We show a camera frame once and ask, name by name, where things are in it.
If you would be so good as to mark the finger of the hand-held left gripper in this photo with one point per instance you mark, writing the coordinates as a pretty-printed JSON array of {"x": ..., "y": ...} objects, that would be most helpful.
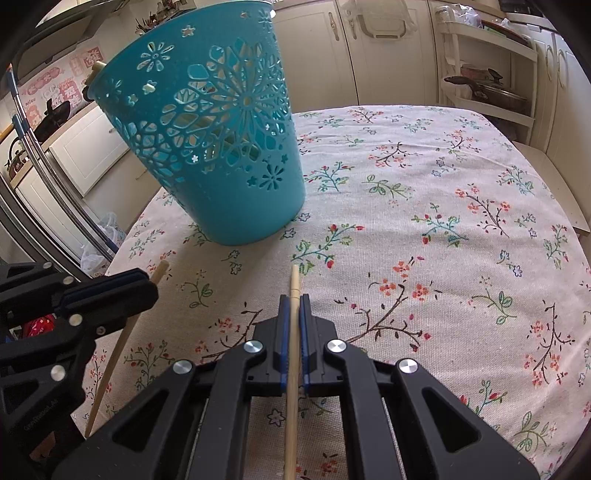
[
  {"x": 111, "y": 278},
  {"x": 129, "y": 300}
]

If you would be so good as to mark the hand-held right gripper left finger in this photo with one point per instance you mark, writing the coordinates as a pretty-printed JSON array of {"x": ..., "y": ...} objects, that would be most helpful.
[{"x": 285, "y": 341}]

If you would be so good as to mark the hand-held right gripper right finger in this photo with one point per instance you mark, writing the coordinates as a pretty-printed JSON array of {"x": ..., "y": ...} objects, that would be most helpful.
[{"x": 304, "y": 341}]

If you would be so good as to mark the wooden chopstick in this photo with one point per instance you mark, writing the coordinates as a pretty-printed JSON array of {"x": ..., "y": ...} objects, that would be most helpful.
[
  {"x": 292, "y": 415},
  {"x": 95, "y": 67},
  {"x": 111, "y": 364}
]

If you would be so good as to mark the teal perforated plastic basket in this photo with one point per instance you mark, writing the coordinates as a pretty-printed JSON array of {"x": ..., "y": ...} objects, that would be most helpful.
[{"x": 240, "y": 221}]

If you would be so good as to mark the clear plastic bag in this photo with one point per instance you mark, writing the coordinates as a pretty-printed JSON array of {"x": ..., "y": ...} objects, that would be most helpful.
[{"x": 104, "y": 240}]

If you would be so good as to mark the red round item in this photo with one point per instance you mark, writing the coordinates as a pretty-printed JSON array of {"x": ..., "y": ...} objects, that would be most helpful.
[{"x": 39, "y": 327}]

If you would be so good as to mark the metal kettle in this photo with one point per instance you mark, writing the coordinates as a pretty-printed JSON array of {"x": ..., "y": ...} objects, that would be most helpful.
[{"x": 17, "y": 159}]

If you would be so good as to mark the floral tablecloth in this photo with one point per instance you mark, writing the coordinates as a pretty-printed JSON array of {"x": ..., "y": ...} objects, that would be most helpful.
[{"x": 415, "y": 230}]

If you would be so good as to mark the blue metal pole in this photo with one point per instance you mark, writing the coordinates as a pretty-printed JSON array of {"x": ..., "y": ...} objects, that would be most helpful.
[{"x": 32, "y": 138}]

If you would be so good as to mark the black frying pan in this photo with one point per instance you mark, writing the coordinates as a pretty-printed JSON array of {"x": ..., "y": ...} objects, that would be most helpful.
[{"x": 53, "y": 120}]

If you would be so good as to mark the metal utensil rack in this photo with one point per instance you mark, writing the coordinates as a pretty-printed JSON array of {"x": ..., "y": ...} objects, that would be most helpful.
[{"x": 154, "y": 18}]

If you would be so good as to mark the cream kitchen cabinets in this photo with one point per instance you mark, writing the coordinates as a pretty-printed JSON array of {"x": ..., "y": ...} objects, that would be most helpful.
[{"x": 314, "y": 55}]

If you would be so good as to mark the lidded pan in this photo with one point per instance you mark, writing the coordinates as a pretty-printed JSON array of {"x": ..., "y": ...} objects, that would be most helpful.
[{"x": 494, "y": 94}]

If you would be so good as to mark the white hanging tray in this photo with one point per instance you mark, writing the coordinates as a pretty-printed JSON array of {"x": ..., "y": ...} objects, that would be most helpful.
[{"x": 381, "y": 18}]

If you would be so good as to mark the white shelf unit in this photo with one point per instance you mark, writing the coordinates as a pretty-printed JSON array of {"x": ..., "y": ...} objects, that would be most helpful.
[{"x": 489, "y": 46}]

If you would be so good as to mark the pink wall stickers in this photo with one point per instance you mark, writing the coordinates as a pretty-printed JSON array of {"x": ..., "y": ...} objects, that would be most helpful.
[{"x": 60, "y": 85}]

